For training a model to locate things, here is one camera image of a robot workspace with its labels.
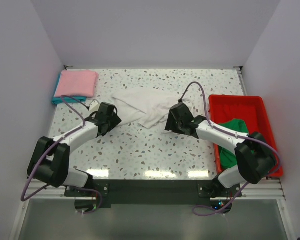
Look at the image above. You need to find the white t shirt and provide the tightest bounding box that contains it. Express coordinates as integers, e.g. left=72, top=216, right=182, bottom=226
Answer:
left=111, top=87, right=181, bottom=134

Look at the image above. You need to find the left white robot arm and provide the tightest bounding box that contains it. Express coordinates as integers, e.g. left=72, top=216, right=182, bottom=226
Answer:
left=27, top=102, right=122, bottom=196

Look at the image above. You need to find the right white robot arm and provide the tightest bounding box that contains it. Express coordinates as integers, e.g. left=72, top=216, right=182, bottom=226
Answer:
left=165, top=102, right=277, bottom=198

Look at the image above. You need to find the folded pink t shirt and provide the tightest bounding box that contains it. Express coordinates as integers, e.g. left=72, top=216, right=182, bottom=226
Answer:
left=54, top=70, right=99, bottom=98

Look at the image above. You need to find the folded teal t shirt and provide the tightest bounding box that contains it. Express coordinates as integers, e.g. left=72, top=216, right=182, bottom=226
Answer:
left=51, top=73, right=87, bottom=105

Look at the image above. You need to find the green t shirt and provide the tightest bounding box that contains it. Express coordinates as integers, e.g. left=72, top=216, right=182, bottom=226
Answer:
left=215, top=118, right=253, bottom=171

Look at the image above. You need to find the red plastic bin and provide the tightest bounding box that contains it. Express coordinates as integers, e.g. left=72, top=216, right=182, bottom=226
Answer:
left=208, top=93, right=284, bottom=178

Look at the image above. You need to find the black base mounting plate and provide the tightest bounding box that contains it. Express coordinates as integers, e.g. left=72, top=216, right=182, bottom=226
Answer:
left=64, top=179, right=240, bottom=210

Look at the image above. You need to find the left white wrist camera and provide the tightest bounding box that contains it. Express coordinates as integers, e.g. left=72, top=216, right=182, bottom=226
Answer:
left=88, top=99, right=100, bottom=113

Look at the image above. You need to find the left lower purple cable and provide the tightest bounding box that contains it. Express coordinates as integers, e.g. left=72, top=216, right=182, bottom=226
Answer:
left=74, top=189, right=103, bottom=216

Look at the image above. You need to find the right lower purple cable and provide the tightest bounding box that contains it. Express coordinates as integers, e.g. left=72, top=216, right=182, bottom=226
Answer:
left=191, top=182, right=251, bottom=217

